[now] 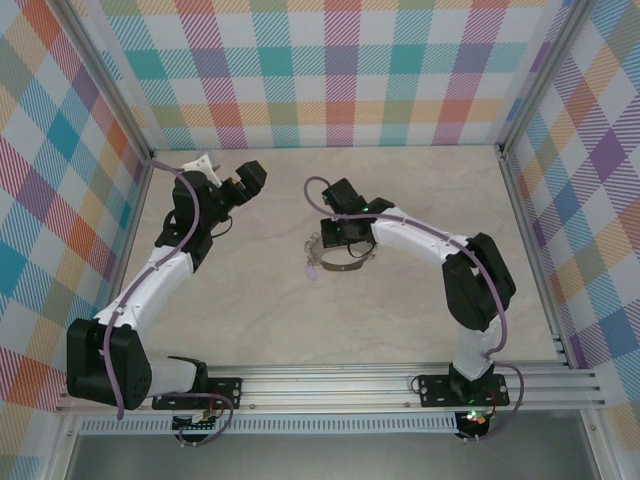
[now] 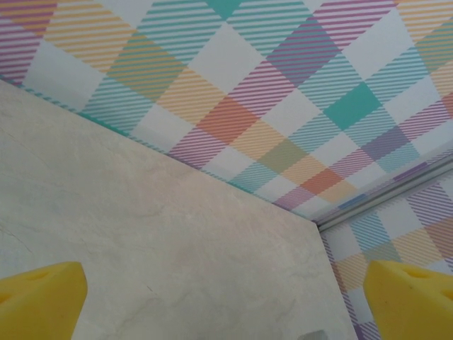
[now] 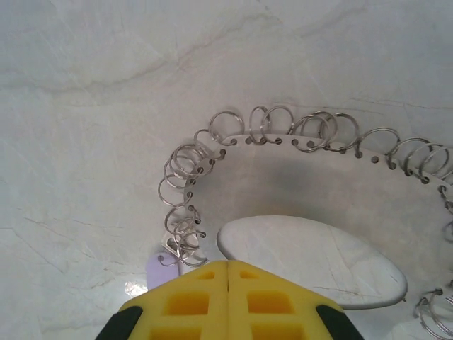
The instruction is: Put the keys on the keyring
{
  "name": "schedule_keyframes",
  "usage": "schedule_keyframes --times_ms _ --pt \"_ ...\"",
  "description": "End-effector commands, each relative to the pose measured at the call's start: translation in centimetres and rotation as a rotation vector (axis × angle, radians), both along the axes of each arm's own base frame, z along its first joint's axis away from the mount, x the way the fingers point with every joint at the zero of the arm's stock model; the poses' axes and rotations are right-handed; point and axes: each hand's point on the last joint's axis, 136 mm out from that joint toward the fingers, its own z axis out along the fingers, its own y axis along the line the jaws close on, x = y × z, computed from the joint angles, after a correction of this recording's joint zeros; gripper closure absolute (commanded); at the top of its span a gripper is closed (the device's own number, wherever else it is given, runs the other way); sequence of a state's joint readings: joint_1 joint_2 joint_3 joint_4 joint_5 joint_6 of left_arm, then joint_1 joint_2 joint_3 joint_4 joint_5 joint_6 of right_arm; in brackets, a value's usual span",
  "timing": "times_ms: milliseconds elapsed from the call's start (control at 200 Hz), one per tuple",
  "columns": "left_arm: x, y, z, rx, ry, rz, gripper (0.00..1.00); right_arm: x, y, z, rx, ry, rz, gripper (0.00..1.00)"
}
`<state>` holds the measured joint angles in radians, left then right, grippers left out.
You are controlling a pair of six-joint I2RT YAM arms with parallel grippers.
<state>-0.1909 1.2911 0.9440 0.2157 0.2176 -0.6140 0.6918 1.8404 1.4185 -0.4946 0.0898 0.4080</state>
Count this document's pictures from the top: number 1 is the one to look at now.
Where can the aluminium mounting rail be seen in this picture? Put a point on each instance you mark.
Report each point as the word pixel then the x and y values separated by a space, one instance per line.
pixel 325 387

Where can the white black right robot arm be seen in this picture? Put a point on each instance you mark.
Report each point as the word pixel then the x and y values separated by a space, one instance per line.
pixel 415 235

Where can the grey metal shelf panel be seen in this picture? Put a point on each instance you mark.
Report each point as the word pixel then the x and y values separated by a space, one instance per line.
pixel 325 457

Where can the aluminium side rail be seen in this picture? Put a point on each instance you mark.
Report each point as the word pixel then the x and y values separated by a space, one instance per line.
pixel 531 250
pixel 132 225

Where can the right controller board with lights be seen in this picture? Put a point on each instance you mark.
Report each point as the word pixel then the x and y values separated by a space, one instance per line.
pixel 475 420

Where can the aluminium frame post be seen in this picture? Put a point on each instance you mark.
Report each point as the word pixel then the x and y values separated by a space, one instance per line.
pixel 110 85
pixel 545 75

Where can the large metal keyring with rings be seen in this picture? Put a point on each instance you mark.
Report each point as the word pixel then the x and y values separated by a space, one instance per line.
pixel 335 268

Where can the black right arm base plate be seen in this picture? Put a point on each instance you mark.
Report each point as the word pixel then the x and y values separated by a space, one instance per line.
pixel 435 390

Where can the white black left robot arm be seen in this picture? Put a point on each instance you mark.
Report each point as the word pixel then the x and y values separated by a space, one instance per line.
pixel 145 295

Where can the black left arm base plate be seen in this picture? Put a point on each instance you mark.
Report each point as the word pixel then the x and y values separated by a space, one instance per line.
pixel 230 392

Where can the left controller board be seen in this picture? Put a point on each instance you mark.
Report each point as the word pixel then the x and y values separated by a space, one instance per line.
pixel 197 427

